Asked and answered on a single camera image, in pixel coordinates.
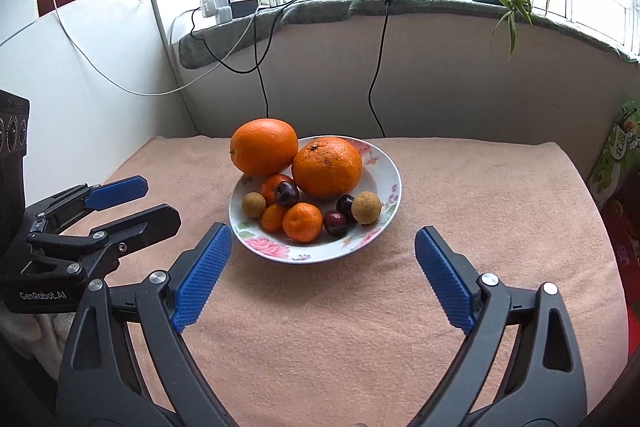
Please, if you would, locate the smooth orange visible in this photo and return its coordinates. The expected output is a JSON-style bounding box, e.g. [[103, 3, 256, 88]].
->
[[230, 119, 299, 176]]

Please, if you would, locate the large rough-skinned orange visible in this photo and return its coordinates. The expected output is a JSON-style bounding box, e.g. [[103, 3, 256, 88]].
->
[[292, 137, 363, 199]]

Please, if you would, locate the black cable with inline adapter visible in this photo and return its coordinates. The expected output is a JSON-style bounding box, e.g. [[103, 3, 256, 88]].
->
[[368, 0, 392, 138]]

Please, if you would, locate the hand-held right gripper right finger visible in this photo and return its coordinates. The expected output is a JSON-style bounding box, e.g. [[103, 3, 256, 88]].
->
[[407, 227, 588, 427]]

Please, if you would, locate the green snack bag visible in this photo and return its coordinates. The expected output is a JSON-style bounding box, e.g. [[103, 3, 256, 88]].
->
[[589, 101, 640, 208]]

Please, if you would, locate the grey windowsill cloth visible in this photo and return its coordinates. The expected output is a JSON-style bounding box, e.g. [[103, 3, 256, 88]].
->
[[178, 0, 640, 70]]

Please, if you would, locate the large brown longan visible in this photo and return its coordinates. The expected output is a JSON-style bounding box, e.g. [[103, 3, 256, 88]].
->
[[351, 191, 383, 225]]

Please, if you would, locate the white foam board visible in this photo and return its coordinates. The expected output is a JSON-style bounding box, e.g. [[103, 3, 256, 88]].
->
[[0, 0, 198, 208]]

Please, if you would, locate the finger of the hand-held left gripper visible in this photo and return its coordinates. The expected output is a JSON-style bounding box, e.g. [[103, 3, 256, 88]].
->
[[24, 175, 150, 235], [30, 203, 182, 280]]

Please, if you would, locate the small brown longan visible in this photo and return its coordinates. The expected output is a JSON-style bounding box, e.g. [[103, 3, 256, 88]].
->
[[242, 192, 266, 218]]

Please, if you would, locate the floral white plate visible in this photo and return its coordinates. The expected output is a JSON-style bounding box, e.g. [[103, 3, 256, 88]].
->
[[229, 137, 402, 264]]

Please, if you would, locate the tangerine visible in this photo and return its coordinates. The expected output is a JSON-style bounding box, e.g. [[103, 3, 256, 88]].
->
[[282, 202, 323, 243], [260, 174, 296, 206]]

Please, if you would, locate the small kumquat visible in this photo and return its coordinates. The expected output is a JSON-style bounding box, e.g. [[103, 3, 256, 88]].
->
[[261, 204, 288, 234]]

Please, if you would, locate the black power cable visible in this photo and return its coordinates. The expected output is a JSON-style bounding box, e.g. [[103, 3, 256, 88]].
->
[[190, 4, 288, 120]]

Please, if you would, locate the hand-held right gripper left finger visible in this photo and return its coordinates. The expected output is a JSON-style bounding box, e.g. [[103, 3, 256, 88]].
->
[[56, 222, 236, 427]]

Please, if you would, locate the white cable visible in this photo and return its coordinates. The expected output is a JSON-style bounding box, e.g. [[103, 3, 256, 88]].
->
[[50, 0, 301, 96]]

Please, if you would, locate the dark red cherry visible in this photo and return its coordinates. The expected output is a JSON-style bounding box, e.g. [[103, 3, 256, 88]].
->
[[323, 210, 349, 238], [335, 194, 357, 223], [274, 181, 301, 208]]

